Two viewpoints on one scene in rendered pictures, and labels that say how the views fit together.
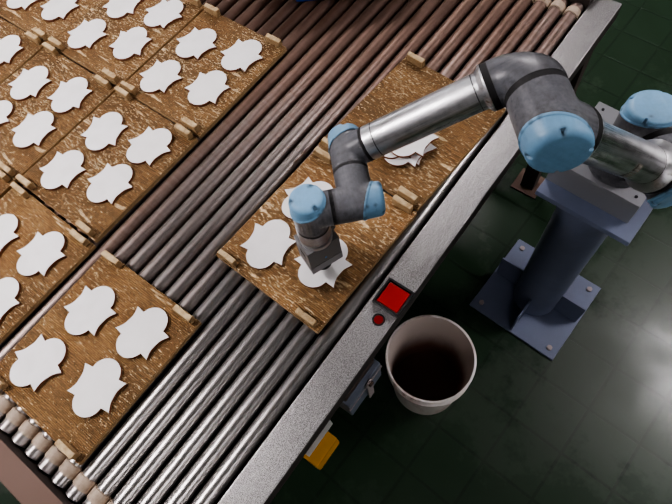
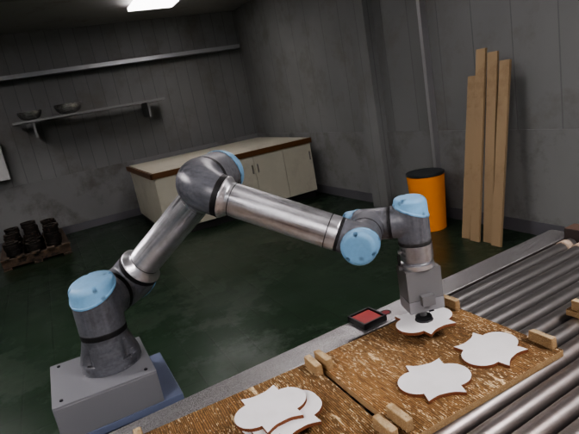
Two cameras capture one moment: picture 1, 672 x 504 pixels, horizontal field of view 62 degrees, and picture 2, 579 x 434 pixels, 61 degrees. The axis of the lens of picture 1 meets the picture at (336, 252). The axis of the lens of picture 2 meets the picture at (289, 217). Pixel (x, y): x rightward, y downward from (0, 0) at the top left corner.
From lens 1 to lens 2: 1.82 m
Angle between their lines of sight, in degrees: 101
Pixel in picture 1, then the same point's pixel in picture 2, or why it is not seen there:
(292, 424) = (469, 276)
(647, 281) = not seen: outside the picture
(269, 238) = (488, 350)
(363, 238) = (377, 346)
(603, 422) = not seen: outside the picture
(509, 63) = (208, 166)
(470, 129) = (194, 422)
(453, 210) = (275, 367)
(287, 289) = (468, 321)
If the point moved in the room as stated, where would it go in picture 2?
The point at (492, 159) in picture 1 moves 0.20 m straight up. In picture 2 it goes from (199, 401) to (179, 321)
